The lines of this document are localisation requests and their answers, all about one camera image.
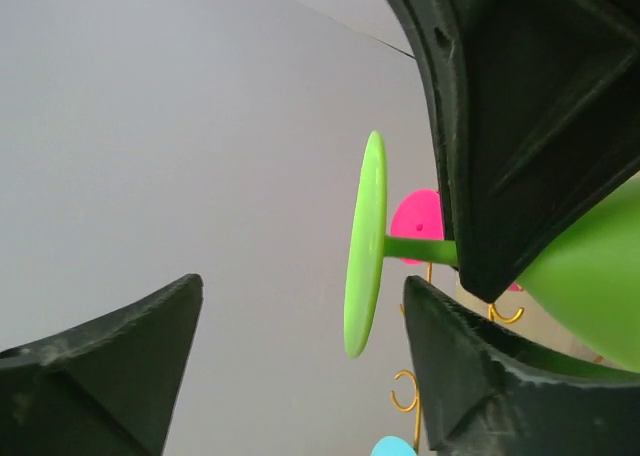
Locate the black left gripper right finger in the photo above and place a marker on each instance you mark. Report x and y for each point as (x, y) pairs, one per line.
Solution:
(500, 391)

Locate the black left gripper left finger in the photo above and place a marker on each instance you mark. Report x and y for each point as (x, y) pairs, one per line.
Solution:
(105, 387)

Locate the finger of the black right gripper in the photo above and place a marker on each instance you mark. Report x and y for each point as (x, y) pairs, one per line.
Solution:
(534, 114)

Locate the blue plastic wine glass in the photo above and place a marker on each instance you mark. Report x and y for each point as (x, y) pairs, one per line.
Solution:
(392, 446)

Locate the green plastic wine glass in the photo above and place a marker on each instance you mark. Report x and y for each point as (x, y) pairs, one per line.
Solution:
(587, 279)

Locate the pink plastic wine glass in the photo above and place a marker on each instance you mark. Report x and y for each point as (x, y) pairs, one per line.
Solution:
(419, 216)

